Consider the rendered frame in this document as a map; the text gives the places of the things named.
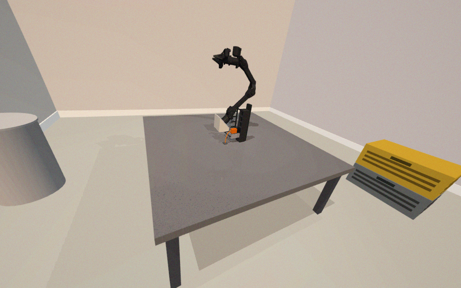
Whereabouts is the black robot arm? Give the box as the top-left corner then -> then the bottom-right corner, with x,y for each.
222,46 -> 256,124

